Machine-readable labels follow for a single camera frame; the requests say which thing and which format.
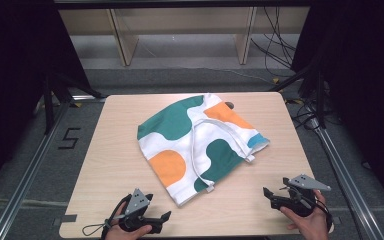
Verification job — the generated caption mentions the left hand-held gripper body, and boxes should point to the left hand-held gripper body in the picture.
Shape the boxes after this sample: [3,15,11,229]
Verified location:
[118,188,163,235]

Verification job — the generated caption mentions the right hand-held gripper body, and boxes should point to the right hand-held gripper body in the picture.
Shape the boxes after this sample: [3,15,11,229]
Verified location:
[270,173,332,218]

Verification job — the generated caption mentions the white tote bag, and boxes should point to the white tote bag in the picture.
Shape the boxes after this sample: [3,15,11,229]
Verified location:
[136,93,270,207]

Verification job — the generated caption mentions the person's right hand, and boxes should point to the person's right hand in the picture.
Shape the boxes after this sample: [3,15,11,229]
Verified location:
[279,189,330,240]

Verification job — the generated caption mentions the person's left hand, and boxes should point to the person's left hand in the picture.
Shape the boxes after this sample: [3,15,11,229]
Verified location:
[105,203,153,240]

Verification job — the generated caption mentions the grey tape patch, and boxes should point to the grey tape patch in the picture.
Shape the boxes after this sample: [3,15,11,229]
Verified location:
[52,214,78,228]

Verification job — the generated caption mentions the black metal stand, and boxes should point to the black metal stand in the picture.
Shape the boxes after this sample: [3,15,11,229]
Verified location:
[267,62,327,130]
[42,70,104,135]

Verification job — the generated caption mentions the black curtain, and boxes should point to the black curtain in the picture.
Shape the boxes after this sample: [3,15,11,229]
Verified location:
[0,0,93,199]
[290,0,384,216]

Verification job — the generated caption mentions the black wrist strap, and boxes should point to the black wrist strap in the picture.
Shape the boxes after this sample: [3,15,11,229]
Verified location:
[100,194,132,240]
[314,199,334,232]

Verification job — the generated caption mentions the thin grey cable loop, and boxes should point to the thin grey cable loop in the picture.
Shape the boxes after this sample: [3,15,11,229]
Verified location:
[81,222,115,237]

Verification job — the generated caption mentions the aluminium rail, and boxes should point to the aluminium rail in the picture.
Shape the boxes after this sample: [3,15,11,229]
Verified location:
[308,117,384,240]
[0,99,72,240]

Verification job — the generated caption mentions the black floor cables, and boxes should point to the black floor cables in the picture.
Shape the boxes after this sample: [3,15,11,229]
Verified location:
[288,94,323,132]

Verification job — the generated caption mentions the thin white floor cable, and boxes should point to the thin white floor cable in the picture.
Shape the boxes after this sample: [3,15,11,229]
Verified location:
[179,64,275,85]

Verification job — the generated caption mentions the bundle of black cables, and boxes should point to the bundle of black cables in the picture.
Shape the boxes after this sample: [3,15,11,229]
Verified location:
[249,6,298,78]

